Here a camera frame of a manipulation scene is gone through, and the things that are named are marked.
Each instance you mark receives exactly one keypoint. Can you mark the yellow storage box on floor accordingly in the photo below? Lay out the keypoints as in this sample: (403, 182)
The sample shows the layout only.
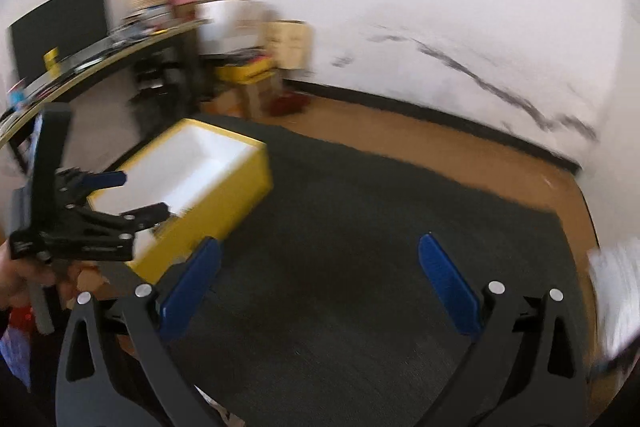
(246, 72)

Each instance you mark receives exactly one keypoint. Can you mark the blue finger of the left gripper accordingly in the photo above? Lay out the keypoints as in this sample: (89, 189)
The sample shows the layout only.
(102, 180)
(148, 216)

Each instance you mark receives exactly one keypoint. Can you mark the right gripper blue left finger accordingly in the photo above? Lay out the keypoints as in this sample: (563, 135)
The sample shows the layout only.
(191, 282)

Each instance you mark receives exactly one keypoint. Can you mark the yellow cardboard box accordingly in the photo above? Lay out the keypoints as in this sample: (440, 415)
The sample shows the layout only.
(210, 178)

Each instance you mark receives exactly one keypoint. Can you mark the black flat monitor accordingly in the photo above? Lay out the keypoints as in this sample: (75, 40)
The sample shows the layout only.
(69, 26)

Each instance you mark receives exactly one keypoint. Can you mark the person left hand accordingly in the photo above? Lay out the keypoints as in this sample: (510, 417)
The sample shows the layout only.
(17, 274)

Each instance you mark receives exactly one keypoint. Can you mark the white paper shopping bag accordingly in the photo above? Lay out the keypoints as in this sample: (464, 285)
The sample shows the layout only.
(229, 26)

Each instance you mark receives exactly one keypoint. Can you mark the wooden desk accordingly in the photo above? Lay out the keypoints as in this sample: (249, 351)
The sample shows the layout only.
(174, 37)

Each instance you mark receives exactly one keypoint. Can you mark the beige paper shopping bag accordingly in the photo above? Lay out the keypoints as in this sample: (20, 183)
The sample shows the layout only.
(289, 43)

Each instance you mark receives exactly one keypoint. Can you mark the black dotted table mat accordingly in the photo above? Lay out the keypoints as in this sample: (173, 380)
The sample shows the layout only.
(321, 314)

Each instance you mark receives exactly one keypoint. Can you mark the white plastic package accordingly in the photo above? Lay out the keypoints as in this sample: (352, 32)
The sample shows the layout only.
(614, 276)

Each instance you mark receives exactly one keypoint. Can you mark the red cloth on floor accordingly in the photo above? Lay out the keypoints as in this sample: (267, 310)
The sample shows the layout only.
(288, 103)

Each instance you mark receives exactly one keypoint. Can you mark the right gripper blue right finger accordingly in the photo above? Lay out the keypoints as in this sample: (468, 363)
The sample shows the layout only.
(452, 290)

